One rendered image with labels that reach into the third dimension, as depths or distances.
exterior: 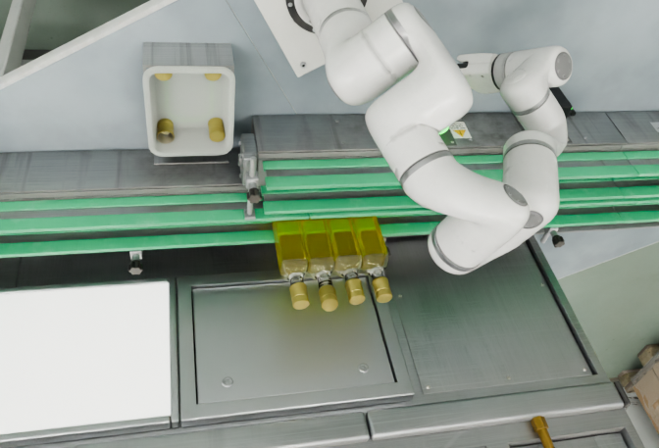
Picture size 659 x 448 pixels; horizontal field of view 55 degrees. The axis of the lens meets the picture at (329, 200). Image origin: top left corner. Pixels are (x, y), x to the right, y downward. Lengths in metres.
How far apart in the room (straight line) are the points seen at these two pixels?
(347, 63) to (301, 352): 0.66
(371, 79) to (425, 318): 0.72
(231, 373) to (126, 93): 0.61
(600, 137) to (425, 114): 0.83
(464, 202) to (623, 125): 0.94
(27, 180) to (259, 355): 0.60
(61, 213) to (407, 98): 0.79
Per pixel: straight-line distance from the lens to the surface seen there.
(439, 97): 0.90
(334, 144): 1.38
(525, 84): 1.17
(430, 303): 1.55
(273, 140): 1.37
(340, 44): 0.99
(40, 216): 1.41
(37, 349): 1.41
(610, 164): 1.64
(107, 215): 1.38
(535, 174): 1.00
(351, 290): 1.30
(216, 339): 1.38
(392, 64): 0.95
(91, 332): 1.41
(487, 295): 1.61
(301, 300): 1.27
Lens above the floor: 1.86
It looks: 42 degrees down
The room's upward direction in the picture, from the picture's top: 166 degrees clockwise
